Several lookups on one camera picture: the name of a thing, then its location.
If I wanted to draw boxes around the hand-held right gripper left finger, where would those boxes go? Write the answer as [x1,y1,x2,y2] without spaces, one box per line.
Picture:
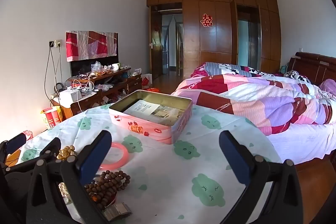
[26,130,113,224]

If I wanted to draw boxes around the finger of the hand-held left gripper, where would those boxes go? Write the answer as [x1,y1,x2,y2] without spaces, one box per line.
[0,133,27,155]
[8,137,61,169]

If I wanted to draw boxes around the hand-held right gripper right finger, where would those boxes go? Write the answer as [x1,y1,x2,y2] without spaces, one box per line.
[219,131,311,224]

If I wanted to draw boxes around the gold bead bracelet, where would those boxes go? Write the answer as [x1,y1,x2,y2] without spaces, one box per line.
[56,145,77,161]

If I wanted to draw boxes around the brown wooden bead bracelet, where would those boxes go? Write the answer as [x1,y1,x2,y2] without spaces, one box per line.
[84,170,131,211]

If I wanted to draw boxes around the pink bangle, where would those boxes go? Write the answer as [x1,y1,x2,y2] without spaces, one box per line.
[99,142,129,170]

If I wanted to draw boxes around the white pearl bracelet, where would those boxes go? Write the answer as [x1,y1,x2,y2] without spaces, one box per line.
[58,182,72,205]

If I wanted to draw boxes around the pink tin box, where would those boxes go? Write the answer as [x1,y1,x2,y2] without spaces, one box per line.
[109,90,193,145]

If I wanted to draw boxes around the red and yellow bag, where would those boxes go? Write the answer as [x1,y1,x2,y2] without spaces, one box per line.
[41,106,63,129]

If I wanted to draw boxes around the wooden television stand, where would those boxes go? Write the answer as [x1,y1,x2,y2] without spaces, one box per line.
[51,68,143,119]

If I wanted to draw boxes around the white box device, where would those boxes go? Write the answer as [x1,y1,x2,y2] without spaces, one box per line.
[59,89,80,106]

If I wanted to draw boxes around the pink patchwork quilt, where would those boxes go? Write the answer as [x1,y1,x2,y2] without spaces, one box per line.
[171,62,336,136]

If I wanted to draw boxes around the green cloud print bed sheet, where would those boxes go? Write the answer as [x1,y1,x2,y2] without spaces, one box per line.
[16,103,284,224]

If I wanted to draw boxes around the white mattress sheet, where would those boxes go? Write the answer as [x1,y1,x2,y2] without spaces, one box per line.
[268,123,336,164]

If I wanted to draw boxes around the printed paper sheet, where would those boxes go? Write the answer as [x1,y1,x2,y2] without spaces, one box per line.
[123,99,181,119]

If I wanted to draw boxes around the black television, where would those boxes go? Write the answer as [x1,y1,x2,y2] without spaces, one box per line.
[70,33,118,77]

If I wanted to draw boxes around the white shopping bag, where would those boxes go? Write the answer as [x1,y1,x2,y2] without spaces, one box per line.
[142,73,153,90]

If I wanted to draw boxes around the black and white pillow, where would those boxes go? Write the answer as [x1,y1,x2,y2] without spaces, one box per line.
[283,70,311,83]

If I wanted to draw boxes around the brown wooden wardrobe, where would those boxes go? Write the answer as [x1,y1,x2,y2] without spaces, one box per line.
[146,0,280,76]

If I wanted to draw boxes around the purple pillow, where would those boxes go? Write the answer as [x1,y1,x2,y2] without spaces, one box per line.
[319,79,336,96]

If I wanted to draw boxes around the brown wooden door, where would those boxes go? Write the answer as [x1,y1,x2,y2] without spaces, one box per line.
[150,5,163,79]

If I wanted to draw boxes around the brown wooden headboard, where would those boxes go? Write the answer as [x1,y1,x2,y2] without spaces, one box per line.
[287,52,336,85]

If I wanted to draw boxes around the hanging cables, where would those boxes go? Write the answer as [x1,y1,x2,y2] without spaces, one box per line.
[44,46,63,98]

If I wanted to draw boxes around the red paper wall decoration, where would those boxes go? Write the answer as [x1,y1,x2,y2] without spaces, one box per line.
[200,13,213,28]

